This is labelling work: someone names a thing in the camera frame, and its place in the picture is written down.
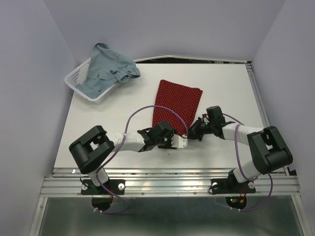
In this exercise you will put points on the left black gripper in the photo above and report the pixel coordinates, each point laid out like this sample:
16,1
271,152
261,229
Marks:
168,145

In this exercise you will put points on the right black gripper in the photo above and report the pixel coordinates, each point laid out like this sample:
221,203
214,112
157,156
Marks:
193,132

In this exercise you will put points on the red polka dot skirt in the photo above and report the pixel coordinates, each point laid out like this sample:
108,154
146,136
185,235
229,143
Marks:
176,104

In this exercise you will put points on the light blue denim skirt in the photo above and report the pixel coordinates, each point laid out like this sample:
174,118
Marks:
107,67

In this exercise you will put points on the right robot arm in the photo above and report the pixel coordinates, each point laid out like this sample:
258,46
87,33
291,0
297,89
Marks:
268,149

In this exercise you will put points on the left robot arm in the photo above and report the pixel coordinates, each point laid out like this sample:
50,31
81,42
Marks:
92,148

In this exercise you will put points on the white plastic basket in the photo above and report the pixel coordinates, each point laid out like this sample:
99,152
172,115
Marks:
78,76

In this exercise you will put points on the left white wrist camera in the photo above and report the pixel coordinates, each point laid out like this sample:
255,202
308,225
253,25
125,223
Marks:
178,141

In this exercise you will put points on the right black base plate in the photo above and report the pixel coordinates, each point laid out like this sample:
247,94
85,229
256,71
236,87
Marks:
224,186

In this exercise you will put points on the aluminium frame rail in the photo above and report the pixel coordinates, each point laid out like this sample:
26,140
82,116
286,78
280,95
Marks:
168,189

